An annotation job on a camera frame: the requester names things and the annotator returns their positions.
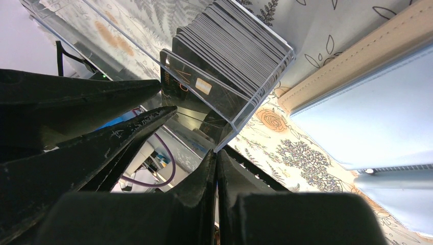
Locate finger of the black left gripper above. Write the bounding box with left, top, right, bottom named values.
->
left=1, top=106, right=177, bottom=244
left=1, top=69, right=161, bottom=150

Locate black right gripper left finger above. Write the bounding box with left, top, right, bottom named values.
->
left=34, top=151, right=216, bottom=244

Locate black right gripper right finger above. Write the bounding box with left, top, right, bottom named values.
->
left=216, top=150, right=386, bottom=244

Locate stack of credit cards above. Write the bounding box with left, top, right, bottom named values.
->
left=160, top=1, right=294, bottom=118

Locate beige leather card holder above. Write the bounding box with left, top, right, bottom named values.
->
left=278, top=1, right=432, bottom=240

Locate clear plastic card box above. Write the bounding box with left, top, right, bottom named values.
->
left=23, top=1, right=296, bottom=151

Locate floral patterned table mat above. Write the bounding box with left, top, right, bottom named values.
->
left=39, top=0, right=433, bottom=245

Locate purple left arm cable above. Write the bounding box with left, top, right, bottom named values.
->
left=121, top=133, right=177, bottom=189

